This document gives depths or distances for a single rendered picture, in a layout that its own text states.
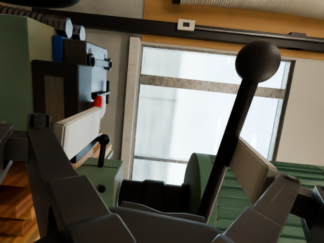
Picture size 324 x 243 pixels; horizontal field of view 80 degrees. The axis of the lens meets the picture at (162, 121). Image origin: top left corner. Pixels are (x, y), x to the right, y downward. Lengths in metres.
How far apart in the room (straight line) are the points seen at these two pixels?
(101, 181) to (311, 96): 1.94
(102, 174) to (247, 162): 0.24
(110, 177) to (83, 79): 0.17
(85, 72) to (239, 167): 0.18
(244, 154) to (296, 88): 1.86
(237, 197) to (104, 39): 1.66
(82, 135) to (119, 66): 1.59
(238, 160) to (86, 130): 0.13
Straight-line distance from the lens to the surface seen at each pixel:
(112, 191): 0.35
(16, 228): 0.32
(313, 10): 1.96
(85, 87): 0.24
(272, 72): 0.18
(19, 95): 0.26
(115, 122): 1.76
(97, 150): 0.54
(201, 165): 0.32
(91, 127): 0.18
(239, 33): 1.75
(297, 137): 2.08
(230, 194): 0.32
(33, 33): 0.25
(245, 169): 0.17
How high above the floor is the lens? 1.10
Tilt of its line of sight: level
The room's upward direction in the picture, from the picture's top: 96 degrees clockwise
